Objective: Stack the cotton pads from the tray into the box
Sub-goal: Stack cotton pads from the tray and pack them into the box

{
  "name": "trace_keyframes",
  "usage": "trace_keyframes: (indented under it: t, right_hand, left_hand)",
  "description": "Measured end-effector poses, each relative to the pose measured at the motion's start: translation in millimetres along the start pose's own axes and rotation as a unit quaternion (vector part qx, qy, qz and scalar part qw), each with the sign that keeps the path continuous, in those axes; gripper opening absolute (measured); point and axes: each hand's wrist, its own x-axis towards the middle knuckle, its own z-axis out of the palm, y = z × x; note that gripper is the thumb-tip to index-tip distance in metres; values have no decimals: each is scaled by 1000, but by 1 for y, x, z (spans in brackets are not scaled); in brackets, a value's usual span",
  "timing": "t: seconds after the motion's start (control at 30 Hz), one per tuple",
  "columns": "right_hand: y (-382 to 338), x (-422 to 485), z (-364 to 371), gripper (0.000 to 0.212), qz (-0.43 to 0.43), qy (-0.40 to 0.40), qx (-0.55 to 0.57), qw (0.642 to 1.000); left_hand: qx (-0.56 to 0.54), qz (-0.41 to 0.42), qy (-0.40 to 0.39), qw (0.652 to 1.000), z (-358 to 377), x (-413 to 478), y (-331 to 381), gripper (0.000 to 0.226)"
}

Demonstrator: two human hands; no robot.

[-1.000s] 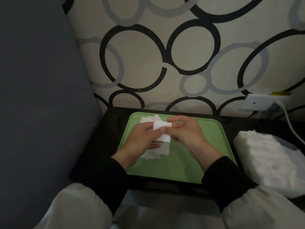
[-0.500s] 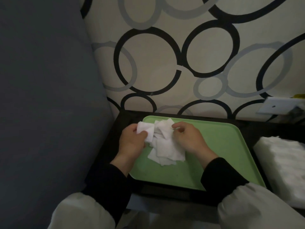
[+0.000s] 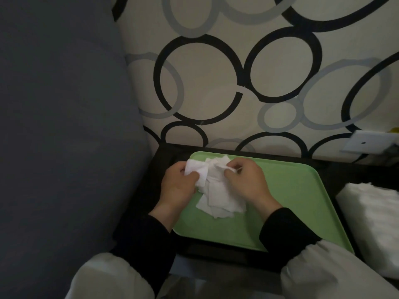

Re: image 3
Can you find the person's right hand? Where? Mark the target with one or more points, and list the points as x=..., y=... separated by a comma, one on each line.
x=252, y=183

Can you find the person's left hand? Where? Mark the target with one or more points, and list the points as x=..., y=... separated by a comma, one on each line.
x=174, y=189

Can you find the person's right forearm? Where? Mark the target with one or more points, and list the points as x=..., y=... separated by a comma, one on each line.
x=311, y=270

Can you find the white cotton pad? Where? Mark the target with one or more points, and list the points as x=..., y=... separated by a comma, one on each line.
x=199, y=168

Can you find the green plastic tray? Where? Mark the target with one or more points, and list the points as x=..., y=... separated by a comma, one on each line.
x=296, y=199

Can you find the pile of white cotton pads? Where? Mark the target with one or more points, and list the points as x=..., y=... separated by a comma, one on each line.
x=221, y=199

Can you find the yellow warning sticker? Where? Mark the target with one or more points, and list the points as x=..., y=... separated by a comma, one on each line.
x=394, y=130

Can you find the grey upholstered sofa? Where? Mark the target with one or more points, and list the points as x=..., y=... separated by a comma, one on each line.
x=62, y=137

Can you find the white wall socket plate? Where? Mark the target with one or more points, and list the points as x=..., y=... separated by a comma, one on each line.
x=363, y=142

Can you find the person's left forearm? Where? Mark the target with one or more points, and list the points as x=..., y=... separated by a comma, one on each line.
x=131, y=267

